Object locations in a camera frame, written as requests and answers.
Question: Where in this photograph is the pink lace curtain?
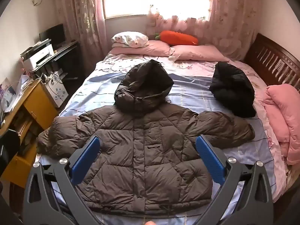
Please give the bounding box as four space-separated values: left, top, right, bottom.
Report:
146 0 260 60
54 0 106 71

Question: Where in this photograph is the folded pink quilt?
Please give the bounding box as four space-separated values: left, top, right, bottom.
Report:
262 84 300 166

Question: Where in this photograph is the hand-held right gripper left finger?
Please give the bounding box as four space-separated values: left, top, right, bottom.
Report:
22 136 104 225

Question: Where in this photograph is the yellow wooden cabinet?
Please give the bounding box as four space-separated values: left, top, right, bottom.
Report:
0 78 59 189

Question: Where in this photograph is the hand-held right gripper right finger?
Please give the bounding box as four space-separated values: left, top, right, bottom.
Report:
196 135 275 225

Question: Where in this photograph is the white floral computer case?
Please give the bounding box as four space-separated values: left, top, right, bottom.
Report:
44 75 69 108

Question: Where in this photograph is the dark wooden headboard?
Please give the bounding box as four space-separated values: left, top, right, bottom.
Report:
242 33 300 92

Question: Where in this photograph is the pile of papers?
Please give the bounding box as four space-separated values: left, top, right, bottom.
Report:
0 75 31 113

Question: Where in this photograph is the pink pillow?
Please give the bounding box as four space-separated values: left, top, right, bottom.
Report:
110 40 175 57
169 44 230 62

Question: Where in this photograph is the brown hooded puffer jacket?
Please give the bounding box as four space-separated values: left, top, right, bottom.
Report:
36 59 255 216

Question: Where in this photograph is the black jacket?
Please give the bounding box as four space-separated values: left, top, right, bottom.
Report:
209 61 256 118

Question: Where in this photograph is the white printer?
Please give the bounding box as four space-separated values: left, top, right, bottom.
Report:
20 39 55 72

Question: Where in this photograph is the black computer desk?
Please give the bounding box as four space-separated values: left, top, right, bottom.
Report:
30 40 81 80

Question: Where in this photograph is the black computer monitor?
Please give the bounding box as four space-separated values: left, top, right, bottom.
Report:
39 23 66 50

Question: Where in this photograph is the white floral pillow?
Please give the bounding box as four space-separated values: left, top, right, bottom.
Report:
111 31 149 47

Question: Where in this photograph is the orange carrot plush toy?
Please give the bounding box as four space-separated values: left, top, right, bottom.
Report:
155 30 199 46

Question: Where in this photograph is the bed with blue patterned sheet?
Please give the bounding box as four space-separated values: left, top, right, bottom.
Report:
35 52 287 225

